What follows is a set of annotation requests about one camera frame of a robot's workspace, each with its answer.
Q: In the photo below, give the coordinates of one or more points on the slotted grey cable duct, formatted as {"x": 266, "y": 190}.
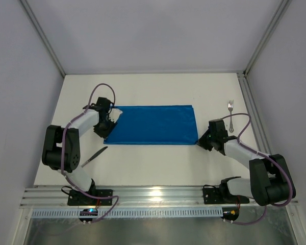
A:
{"x": 155, "y": 212}

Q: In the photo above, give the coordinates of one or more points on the right controller board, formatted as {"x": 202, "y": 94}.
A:
{"x": 230, "y": 214}

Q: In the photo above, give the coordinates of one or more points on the blue cloth napkin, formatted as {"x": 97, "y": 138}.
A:
{"x": 155, "y": 125}

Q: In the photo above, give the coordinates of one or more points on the silver fork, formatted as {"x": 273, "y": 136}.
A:
{"x": 230, "y": 109}

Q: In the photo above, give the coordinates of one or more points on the left aluminium frame post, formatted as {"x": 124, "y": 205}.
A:
{"x": 42, "y": 36}

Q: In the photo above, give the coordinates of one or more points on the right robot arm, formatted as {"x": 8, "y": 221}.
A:
{"x": 269, "y": 181}

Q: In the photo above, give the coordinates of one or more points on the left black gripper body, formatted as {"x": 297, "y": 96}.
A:
{"x": 108, "y": 126}

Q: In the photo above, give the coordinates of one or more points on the aluminium frame post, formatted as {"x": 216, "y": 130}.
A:
{"x": 267, "y": 34}
{"x": 42, "y": 36}

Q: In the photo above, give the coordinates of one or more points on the silver table knife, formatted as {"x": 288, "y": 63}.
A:
{"x": 94, "y": 156}

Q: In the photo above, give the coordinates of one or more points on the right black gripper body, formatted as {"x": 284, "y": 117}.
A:
{"x": 204, "y": 142}

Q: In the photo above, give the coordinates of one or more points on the controller board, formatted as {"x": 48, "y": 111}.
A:
{"x": 88, "y": 215}
{"x": 230, "y": 214}

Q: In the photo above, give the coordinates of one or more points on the right side aluminium rail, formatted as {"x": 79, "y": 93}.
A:
{"x": 259, "y": 128}

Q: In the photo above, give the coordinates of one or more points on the left controller board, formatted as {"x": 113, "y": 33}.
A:
{"x": 88, "y": 215}

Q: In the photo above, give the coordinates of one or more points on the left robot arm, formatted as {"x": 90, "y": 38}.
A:
{"x": 61, "y": 150}

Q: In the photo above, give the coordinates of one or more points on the aluminium rail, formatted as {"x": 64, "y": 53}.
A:
{"x": 259, "y": 128}
{"x": 129, "y": 196}

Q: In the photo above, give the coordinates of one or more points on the aluminium front rail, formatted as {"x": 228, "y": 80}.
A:
{"x": 129, "y": 196}

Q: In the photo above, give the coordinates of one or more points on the right aluminium frame post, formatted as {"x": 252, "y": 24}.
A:
{"x": 267, "y": 34}

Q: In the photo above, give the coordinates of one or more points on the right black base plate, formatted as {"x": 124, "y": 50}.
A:
{"x": 213, "y": 195}

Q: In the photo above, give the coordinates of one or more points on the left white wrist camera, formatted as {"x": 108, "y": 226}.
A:
{"x": 115, "y": 114}

